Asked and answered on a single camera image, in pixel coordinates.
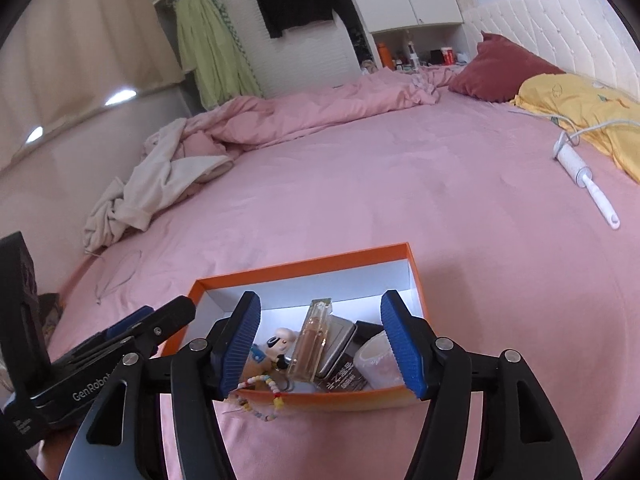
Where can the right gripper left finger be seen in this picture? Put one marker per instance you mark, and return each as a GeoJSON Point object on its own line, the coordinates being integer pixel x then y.
{"type": "Point", "coordinates": [204, 371]}

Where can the orange bottle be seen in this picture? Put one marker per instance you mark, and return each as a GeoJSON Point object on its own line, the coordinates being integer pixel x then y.
{"type": "Point", "coordinates": [386, 57]}

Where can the beige curtain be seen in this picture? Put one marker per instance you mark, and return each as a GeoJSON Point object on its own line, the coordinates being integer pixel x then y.
{"type": "Point", "coordinates": [65, 58]}

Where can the white lint roller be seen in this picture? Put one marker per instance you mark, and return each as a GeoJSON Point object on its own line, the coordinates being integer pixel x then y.
{"type": "Point", "coordinates": [582, 176]}

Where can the green hanging dress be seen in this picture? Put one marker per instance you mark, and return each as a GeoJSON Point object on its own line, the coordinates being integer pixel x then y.
{"type": "Point", "coordinates": [211, 50]}

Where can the pink crumpled duvet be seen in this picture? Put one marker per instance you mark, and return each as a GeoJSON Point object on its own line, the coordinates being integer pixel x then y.
{"type": "Point", "coordinates": [247, 123]}

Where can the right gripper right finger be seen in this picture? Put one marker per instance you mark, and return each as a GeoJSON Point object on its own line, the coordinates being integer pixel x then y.
{"type": "Point", "coordinates": [438, 372]}

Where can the dark brown small packet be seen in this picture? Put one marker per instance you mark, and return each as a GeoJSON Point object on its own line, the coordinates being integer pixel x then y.
{"type": "Point", "coordinates": [343, 377]}

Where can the orange gradient cardboard box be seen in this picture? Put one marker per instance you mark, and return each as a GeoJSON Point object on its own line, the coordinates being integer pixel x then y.
{"type": "Point", "coordinates": [355, 282]}

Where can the white quilted headboard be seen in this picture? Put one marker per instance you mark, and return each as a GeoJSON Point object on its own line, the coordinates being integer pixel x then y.
{"type": "Point", "coordinates": [584, 37]}

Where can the amber perfume bottle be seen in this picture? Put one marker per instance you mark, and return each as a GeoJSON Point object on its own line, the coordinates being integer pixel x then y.
{"type": "Point", "coordinates": [311, 341]}

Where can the pink bed sheet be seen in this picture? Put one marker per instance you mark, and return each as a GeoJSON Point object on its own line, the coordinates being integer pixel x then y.
{"type": "Point", "coordinates": [510, 252]}

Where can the grey metal tin box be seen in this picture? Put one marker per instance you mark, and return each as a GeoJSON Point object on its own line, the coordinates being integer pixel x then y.
{"type": "Point", "coordinates": [339, 336]}

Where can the white tape roll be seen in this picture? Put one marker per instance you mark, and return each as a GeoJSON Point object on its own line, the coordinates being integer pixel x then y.
{"type": "Point", "coordinates": [376, 362]}

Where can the yellow pillow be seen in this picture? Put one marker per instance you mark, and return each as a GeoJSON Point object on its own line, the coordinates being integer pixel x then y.
{"type": "Point", "coordinates": [606, 118]}

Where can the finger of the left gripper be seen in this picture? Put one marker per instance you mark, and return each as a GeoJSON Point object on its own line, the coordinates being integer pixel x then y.
{"type": "Point", "coordinates": [106, 337]}
{"type": "Point", "coordinates": [159, 326]}

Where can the white dog figure keychain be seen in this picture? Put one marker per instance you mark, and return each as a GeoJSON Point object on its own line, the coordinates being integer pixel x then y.
{"type": "Point", "coordinates": [278, 346]}

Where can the beige crumpled garment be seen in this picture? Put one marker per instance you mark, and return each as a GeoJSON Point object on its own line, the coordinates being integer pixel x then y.
{"type": "Point", "coordinates": [175, 165]}

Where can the white spray bottle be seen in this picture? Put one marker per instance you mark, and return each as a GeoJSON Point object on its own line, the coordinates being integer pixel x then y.
{"type": "Point", "coordinates": [414, 57]}

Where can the dark red pillow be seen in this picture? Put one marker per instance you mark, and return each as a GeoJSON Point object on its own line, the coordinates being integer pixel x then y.
{"type": "Point", "coordinates": [499, 69]}

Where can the red cup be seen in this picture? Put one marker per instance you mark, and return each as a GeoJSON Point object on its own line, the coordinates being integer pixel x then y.
{"type": "Point", "coordinates": [448, 56]}

